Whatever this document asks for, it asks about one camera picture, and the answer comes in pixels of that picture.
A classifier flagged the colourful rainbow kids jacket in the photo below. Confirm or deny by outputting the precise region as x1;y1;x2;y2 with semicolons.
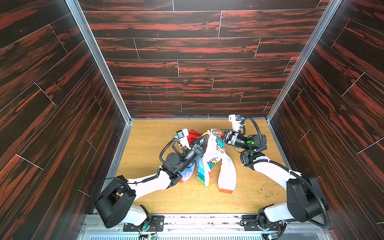
180;130;237;194

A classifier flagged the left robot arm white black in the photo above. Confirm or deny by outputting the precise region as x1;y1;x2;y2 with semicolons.
93;135;209;229

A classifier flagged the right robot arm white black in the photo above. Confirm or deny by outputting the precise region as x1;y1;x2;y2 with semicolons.
212;130;330;230

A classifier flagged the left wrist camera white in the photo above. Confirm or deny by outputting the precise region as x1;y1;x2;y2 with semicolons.
176;129;191;149

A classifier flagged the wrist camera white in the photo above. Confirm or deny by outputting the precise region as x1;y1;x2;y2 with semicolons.
229;114;243;132
176;129;191;149

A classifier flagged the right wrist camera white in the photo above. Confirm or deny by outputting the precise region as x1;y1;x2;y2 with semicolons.
229;114;243;132

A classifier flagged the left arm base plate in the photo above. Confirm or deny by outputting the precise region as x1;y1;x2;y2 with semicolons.
123;215;165;232

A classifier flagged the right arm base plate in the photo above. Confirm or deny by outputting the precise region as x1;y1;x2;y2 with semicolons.
240;214;285;232

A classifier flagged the aluminium front rail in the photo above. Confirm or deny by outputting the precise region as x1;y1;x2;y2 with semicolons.
78;214;333;240

